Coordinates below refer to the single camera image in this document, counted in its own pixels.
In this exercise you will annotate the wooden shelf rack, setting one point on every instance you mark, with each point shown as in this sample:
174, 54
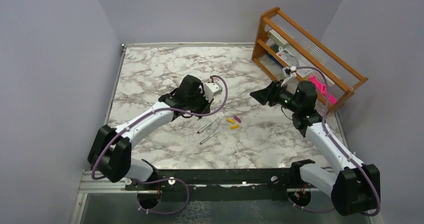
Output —
342, 78

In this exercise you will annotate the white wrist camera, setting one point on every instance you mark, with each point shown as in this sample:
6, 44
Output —
290, 73
211, 89

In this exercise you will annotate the yellow pen cap upper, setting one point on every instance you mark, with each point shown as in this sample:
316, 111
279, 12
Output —
230, 120

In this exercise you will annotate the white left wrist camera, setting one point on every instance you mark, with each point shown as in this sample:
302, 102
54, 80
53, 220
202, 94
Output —
211, 89

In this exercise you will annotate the purple pen cap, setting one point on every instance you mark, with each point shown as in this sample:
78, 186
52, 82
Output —
237, 119

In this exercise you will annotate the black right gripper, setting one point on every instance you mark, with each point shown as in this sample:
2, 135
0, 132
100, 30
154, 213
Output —
270, 93

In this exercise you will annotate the aluminium frame rail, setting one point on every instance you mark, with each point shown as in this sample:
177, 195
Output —
88, 185

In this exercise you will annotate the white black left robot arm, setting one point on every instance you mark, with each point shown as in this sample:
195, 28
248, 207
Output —
111, 154

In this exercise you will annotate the white green box on shelf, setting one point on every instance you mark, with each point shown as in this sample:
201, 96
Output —
277, 38

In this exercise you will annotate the pink tool on shelf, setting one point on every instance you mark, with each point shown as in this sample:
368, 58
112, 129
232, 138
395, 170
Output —
322, 89

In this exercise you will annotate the silver pen middle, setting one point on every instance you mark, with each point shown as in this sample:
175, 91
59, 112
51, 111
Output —
207, 126

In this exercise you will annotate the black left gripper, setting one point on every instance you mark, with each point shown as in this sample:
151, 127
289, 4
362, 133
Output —
206, 109

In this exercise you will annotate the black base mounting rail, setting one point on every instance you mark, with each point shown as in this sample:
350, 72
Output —
179, 185

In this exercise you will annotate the white device on shelf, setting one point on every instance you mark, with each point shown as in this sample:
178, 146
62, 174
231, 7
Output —
294, 59

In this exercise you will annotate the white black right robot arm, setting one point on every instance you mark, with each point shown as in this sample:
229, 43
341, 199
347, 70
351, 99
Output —
353, 186

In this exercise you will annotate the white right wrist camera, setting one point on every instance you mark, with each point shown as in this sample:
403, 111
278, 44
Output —
290, 73

